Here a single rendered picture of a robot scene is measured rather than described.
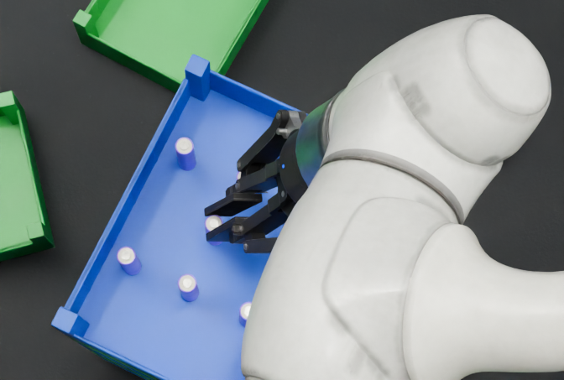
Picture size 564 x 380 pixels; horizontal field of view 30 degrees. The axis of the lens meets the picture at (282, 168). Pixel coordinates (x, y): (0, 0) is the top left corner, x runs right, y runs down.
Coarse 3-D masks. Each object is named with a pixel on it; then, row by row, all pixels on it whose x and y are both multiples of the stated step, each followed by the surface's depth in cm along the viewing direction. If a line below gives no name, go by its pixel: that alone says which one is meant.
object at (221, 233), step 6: (234, 216) 97; (240, 216) 97; (246, 216) 97; (228, 222) 98; (234, 222) 96; (240, 222) 97; (216, 228) 100; (222, 228) 99; (228, 228) 98; (210, 234) 101; (216, 234) 100; (222, 234) 100; (228, 234) 100; (210, 240) 102; (216, 240) 102; (222, 240) 102; (228, 240) 103
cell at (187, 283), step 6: (186, 276) 101; (192, 276) 101; (180, 282) 101; (186, 282) 101; (192, 282) 101; (180, 288) 101; (186, 288) 101; (192, 288) 101; (186, 294) 102; (192, 294) 103; (198, 294) 106; (186, 300) 106; (192, 300) 106
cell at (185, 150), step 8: (176, 144) 104; (184, 144) 104; (192, 144) 104; (176, 152) 105; (184, 152) 104; (192, 152) 105; (184, 160) 106; (192, 160) 107; (184, 168) 109; (192, 168) 110
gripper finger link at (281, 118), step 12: (276, 120) 90; (288, 120) 90; (300, 120) 90; (264, 132) 92; (264, 144) 92; (276, 144) 92; (252, 156) 94; (264, 156) 94; (276, 156) 95; (240, 168) 96
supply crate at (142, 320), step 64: (192, 64) 105; (192, 128) 111; (256, 128) 112; (128, 192) 104; (192, 192) 110; (192, 256) 108; (256, 256) 108; (64, 320) 98; (128, 320) 106; (192, 320) 106
